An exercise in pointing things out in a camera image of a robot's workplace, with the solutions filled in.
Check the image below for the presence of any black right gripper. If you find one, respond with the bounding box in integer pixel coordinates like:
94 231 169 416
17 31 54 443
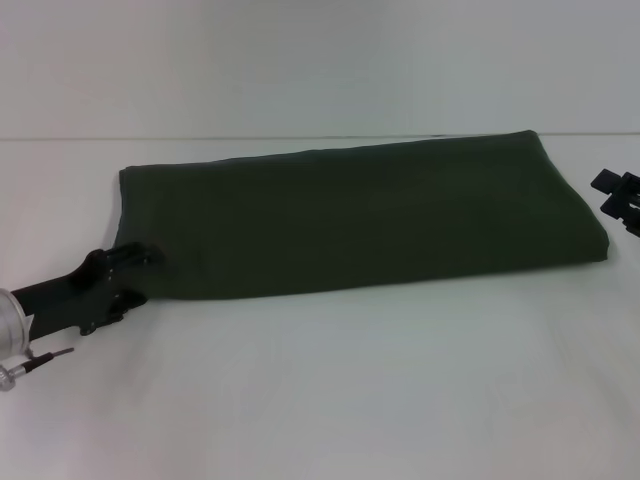
590 169 640 232

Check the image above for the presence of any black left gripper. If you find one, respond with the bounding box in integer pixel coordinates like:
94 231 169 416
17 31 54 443
8 241 167 342

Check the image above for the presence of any dark green shirt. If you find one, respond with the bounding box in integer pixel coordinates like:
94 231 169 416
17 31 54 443
115 128 612 307

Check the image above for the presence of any thin grey gripper cable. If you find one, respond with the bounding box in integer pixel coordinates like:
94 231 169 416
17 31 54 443
27 347 76 365

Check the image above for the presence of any silver cable connector plug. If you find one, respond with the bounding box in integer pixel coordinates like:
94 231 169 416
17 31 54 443
0 363 32 394

